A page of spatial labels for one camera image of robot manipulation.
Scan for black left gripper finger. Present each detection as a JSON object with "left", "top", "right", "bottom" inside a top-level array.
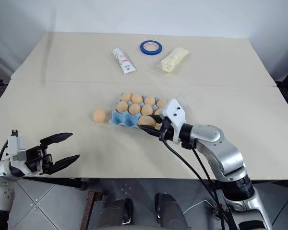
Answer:
[
  {"left": 39, "top": 132, "right": 74, "bottom": 146},
  {"left": 48, "top": 154, "right": 81, "bottom": 174}
]

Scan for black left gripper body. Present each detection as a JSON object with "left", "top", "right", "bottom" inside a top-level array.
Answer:
[{"left": 24, "top": 143, "right": 56, "bottom": 176}]

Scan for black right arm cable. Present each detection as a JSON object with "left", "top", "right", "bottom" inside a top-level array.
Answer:
[
  {"left": 192, "top": 146, "right": 220, "bottom": 207},
  {"left": 161, "top": 138, "right": 225, "bottom": 230}
]

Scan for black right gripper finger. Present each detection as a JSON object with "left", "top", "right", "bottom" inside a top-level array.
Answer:
[
  {"left": 146, "top": 115, "right": 163, "bottom": 125},
  {"left": 139, "top": 125, "right": 161, "bottom": 138}
]

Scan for plastic-wrapped pale yellow food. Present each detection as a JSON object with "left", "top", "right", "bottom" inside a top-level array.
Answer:
[{"left": 154, "top": 46, "right": 191, "bottom": 76}]

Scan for white printed tube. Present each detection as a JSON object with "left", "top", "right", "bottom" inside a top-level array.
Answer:
[{"left": 112, "top": 48, "right": 137, "bottom": 75}]

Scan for black bar under table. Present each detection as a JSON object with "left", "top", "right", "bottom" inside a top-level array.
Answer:
[{"left": 21, "top": 175, "right": 87, "bottom": 191}]

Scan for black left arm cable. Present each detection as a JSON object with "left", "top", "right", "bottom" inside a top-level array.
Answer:
[{"left": 0, "top": 138, "right": 11, "bottom": 161}]

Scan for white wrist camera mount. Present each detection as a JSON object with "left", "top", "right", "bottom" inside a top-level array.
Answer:
[
  {"left": 8, "top": 130, "right": 31, "bottom": 164},
  {"left": 159, "top": 98, "right": 189, "bottom": 144}
]

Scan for dark rounded shape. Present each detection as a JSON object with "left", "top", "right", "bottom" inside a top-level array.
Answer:
[
  {"left": 100, "top": 198, "right": 135, "bottom": 230},
  {"left": 154, "top": 192, "right": 191, "bottom": 230}
]

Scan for rusty brown table leg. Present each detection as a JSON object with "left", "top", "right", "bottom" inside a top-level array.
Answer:
[{"left": 80, "top": 190, "right": 104, "bottom": 230}]

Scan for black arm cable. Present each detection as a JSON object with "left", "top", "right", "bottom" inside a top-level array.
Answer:
[
  {"left": 0, "top": 138, "right": 11, "bottom": 161},
  {"left": 161, "top": 138, "right": 225, "bottom": 230},
  {"left": 192, "top": 146, "right": 220, "bottom": 207}
]

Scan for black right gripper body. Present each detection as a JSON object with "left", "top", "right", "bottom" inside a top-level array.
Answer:
[{"left": 158, "top": 117, "right": 175, "bottom": 142}]

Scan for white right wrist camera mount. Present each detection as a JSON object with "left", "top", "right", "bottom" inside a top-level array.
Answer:
[{"left": 159, "top": 98, "right": 189, "bottom": 144}]

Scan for blue tape roll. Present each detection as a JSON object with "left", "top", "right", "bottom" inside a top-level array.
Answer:
[{"left": 139, "top": 40, "right": 163, "bottom": 57}]

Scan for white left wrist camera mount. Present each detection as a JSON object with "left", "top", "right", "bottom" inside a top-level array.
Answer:
[{"left": 8, "top": 130, "right": 31, "bottom": 164}]

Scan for thin white floor cable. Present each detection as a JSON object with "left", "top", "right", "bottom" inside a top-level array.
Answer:
[{"left": 182, "top": 199, "right": 217, "bottom": 214}]

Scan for blue egg carton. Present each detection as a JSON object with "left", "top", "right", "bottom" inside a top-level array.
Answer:
[{"left": 108, "top": 92, "right": 174, "bottom": 128}]

